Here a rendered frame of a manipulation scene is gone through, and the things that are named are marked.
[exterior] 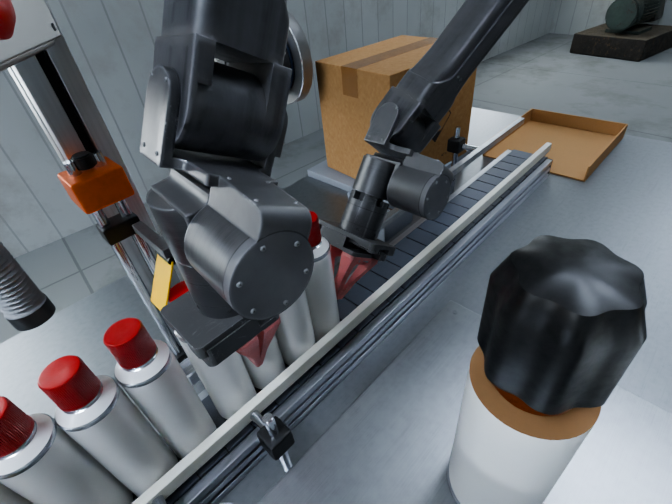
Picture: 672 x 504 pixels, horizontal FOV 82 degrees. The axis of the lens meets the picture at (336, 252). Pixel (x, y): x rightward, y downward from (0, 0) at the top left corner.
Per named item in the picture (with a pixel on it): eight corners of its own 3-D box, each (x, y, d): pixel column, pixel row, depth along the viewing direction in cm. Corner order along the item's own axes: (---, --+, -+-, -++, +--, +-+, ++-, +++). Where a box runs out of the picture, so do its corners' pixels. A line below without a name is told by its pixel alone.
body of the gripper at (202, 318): (302, 292, 35) (287, 225, 30) (204, 366, 30) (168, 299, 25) (259, 263, 39) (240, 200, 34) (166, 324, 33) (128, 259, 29)
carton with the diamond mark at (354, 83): (390, 196, 91) (389, 75, 75) (326, 166, 107) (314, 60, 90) (466, 152, 105) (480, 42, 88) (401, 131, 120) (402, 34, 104)
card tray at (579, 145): (584, 182, 92) (589, 166, 89) (482, 156, 107) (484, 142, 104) (623, 138, 107) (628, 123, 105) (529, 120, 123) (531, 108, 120)
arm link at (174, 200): (203, 147, 29) (127, 177, 26) (251, 175, 25) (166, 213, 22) (228, 223, 33) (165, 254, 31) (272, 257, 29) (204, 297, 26)
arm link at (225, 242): (267, 96, 29) (149, 61, 23) (376, 130, 22) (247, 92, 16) (237, 239, 33) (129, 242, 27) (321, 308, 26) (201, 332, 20)
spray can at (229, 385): (240, 429, 47) (182, 317, 34) (209, 411, 49) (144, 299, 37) (266, 394, 50) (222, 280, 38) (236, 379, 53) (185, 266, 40)
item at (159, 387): (188, 472, 44) (102, 366, 31) (167, 442, 47) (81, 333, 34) (226, 438, 46) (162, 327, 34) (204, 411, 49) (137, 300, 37)
